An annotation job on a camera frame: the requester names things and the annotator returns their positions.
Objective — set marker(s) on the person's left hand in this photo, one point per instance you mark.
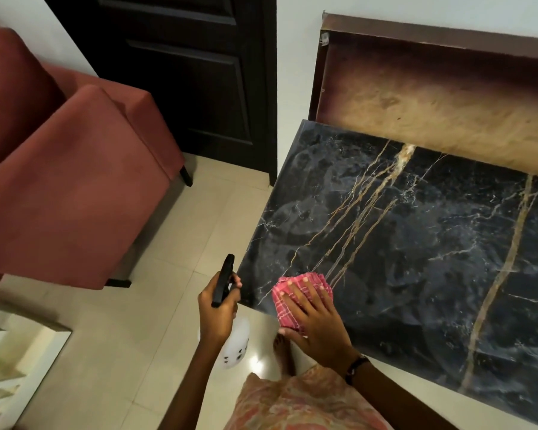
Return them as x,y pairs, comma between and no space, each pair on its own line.
215,315

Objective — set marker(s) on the person's right hand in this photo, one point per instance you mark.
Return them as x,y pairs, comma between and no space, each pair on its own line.
320,329

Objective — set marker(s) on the person's right little finger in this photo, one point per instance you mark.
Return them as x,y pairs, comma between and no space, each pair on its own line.
328,296

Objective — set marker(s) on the person's left fingers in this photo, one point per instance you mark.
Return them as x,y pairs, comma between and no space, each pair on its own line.
235,282

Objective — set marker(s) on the person's right middle finger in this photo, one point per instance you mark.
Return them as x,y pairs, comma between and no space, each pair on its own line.
302,300

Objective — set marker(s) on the person's right thumb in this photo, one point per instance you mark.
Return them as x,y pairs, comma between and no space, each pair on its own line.
291,333

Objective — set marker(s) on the pink checkered cleaning cloth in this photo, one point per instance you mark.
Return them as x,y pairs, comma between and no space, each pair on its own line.
280,304

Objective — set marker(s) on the white spray bottle black trigger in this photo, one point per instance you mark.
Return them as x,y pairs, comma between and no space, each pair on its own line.
236,349

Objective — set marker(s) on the person's right forearm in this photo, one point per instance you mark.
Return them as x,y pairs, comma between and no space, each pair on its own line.
394,400

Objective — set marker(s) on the person's left forearm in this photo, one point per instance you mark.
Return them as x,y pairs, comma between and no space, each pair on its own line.
188,389

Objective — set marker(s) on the person's foot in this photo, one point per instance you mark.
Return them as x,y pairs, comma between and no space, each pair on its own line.
285,356

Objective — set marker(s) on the dark wristband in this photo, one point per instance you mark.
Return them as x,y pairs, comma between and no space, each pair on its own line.
355,367

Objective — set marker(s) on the person's pink floral dress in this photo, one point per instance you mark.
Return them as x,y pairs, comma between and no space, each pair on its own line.
296,405

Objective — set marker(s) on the red upholstered armchair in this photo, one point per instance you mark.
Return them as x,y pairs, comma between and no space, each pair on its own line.
71,174

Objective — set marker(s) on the dark wooden door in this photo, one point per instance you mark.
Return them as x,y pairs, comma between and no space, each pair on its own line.
184,76

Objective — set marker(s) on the glass side table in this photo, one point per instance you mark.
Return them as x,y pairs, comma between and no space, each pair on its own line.
13,362

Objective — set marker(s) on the brown wooden wall panel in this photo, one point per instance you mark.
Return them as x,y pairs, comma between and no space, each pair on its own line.
430,93

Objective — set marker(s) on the small metal bracket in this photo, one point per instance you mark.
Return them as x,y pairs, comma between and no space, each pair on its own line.
325,39

